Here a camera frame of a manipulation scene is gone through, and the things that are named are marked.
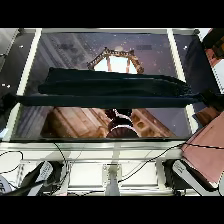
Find blue jeans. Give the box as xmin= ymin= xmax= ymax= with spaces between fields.
xmin=14 ymin=66 xmax=214 ymax=110

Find red garment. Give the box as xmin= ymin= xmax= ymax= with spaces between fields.
xmin=204 ymin=46 xmax=224 ymax=68

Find black garment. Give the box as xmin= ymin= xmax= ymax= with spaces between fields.
xmin=201 ymin=28 xmax=224 ymax=51

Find black cable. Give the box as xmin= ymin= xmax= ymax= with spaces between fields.
xmin=117 ymin=142 xmax=224 ymax=184
xmin=0 ymin=142 xmax=73 ymax=195

